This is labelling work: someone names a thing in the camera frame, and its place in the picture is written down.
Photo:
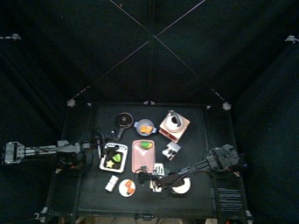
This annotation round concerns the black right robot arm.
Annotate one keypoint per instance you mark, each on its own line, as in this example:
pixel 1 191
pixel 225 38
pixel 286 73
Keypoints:
pixel 210 162

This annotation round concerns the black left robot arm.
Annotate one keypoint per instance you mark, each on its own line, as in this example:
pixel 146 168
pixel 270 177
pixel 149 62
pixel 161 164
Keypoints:
pixel 43 149

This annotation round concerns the small white toy piece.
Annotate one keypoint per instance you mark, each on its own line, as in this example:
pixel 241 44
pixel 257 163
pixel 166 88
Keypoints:
pixel 156 189

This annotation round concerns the green toy leaf piece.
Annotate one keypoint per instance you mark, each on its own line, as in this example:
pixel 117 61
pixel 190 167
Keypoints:
pixel 117 157

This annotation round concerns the yellow toy star piece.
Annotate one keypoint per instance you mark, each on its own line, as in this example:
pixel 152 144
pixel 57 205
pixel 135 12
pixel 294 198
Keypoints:
pixel 110 164

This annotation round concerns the pink rectangular plate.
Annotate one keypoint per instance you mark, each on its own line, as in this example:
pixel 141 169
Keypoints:
pixel 144 159

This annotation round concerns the orange toy shrimp piece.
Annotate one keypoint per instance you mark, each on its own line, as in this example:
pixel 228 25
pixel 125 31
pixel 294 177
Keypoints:
pixel 130 190

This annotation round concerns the round white plate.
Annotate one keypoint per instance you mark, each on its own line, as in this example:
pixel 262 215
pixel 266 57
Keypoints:
pixel 127 187

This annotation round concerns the green toy sushi piece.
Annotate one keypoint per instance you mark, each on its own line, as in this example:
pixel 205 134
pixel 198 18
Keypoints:
pixel 146 144

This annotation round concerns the orange toy food piece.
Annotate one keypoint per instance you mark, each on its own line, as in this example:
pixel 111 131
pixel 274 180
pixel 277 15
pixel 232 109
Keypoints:
pixel 146 129

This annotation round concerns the white tray with black inside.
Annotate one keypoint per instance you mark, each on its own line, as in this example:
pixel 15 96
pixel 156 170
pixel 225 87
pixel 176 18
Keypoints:
pixel 114 157

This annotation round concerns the small white striped box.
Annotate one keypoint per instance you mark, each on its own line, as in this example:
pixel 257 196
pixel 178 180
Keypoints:
pixel 160 168

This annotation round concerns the round white bowl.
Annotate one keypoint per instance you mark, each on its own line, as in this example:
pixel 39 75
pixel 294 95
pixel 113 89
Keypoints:
pixel 184 187

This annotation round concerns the small black toy frying pan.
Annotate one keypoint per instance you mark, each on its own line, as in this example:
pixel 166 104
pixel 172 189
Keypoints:
pixel 125 120

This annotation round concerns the small white rectangular block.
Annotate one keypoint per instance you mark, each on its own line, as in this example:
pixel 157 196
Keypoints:
pixel 111 183

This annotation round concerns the small white box with black items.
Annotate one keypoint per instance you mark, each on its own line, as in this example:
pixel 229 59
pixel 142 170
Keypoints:
pixel 172 150

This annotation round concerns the blue-grey toy pot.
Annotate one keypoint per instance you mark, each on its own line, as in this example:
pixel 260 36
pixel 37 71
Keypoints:
pixel 145 127

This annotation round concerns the white text label sticker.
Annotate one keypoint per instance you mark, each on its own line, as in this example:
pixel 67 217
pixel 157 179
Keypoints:
pixel 230 199

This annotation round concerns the white and brown toy coffee machine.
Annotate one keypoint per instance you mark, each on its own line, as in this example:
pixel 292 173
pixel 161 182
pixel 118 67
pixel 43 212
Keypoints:
pixel 174 124

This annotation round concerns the grey metal frame bracket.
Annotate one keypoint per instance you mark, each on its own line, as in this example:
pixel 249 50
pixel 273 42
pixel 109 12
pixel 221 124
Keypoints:
pixel 71 102
pixel 226 106
pixel 292 38
pixel 14 37
pixel 148 102

